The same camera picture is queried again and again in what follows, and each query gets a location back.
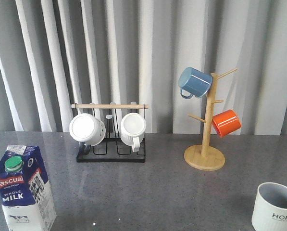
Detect wooden mug tree stand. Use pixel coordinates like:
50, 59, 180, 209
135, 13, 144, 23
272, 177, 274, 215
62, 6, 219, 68
184, 68, 237, 171

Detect orange enamel mug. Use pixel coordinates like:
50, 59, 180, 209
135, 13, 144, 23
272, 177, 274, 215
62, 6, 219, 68
212, 109, 241, 138

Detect white smiley face mug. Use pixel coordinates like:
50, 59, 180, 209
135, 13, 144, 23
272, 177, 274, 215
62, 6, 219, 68
69, 113, 106, 154

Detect white ribbed hanging mug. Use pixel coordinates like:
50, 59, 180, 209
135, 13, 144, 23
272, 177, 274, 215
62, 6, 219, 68
121, 113, 146, 152

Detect grey pleated curtain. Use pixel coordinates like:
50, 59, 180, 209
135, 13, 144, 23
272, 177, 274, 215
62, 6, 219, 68
0, 0, 287, 135

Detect black wire mug rack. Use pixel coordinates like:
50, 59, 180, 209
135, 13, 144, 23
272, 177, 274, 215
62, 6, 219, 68
71, 102, 149, 163

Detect Pascual whole milk carton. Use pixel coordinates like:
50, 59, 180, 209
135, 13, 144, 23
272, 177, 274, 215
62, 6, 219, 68
0, 145, 56, 231

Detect blue enamel mug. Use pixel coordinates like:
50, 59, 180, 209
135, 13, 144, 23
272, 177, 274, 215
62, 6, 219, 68
178, 67, 212, 99

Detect white HOME ceramic mug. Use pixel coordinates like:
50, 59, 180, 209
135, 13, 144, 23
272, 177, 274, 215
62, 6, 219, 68
251, 182, 287, 231

